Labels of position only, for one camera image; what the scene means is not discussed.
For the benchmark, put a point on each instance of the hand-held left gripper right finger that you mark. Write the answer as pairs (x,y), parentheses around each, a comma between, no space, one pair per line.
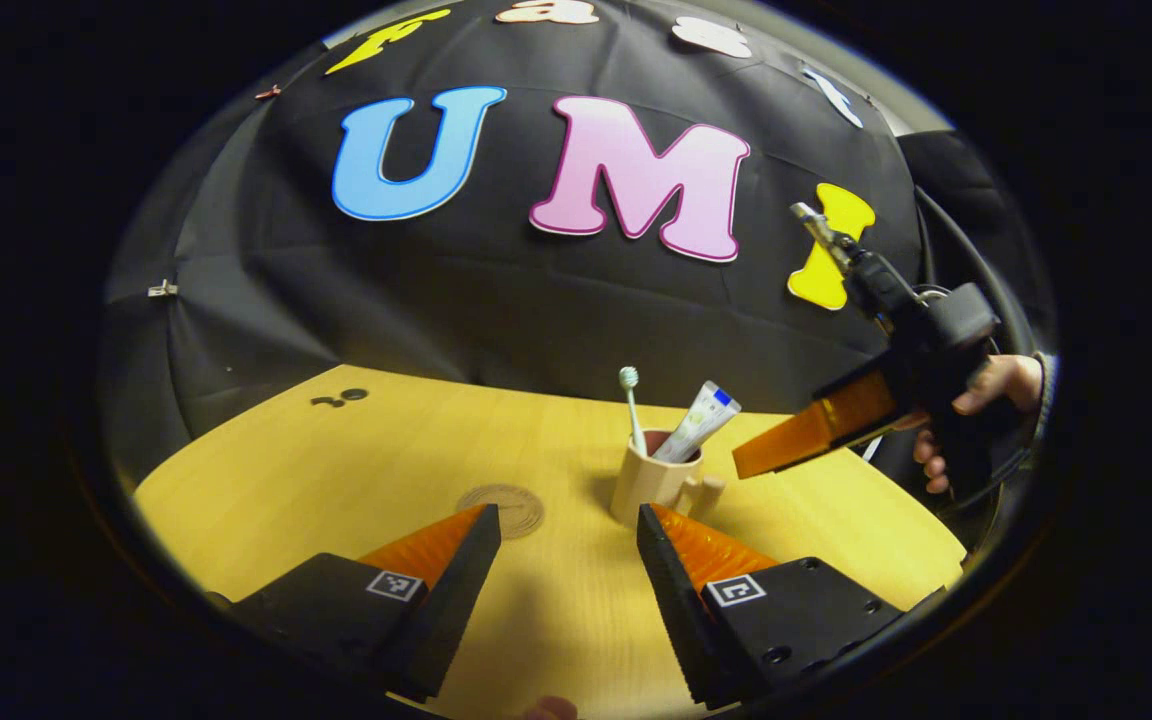
(671,600)

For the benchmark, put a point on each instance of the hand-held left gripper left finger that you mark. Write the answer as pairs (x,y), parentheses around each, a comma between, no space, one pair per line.
(461,590)

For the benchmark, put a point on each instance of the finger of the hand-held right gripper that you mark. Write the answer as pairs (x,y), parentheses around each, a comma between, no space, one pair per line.
(816,430)

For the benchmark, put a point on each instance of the round wooden coaster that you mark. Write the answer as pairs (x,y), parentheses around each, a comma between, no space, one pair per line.
(516,505)

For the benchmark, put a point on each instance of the white toothpaste tube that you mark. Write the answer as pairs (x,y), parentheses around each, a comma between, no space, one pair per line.
(698,420)

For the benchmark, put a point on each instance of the white toothbrush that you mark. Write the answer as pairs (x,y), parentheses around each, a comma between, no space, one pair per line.
(634,415)

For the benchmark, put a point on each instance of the wooden desktop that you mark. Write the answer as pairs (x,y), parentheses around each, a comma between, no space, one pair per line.
(336,470)

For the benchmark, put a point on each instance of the black backdrop cloth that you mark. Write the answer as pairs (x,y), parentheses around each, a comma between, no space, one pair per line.
(496,300)

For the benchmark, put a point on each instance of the silver cloth clip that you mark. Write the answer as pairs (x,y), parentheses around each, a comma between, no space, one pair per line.
(163,290)

